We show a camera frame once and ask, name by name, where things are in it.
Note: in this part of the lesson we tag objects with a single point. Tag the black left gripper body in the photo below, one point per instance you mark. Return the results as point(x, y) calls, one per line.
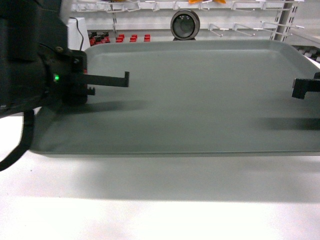
point(62, 69)

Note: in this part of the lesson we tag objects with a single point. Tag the white checkout table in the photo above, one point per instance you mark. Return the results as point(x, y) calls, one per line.
point(61, 197)

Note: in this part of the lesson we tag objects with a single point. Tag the white cash register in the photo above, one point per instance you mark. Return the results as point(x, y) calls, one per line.
point(77, 32)

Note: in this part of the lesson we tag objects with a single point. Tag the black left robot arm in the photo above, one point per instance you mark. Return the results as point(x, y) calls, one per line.
point(37, 67)

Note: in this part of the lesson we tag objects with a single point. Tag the grey rectangular serving tray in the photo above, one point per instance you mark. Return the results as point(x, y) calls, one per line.
point(188, 97)

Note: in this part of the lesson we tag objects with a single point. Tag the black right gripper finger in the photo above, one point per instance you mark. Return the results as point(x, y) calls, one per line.
point(301, 86)

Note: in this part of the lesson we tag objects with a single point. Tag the black barcode scanner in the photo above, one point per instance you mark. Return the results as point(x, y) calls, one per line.
point(185, 25)

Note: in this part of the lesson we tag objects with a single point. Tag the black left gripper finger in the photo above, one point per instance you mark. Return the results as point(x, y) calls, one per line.
point(109, 81)
point(91, 91)

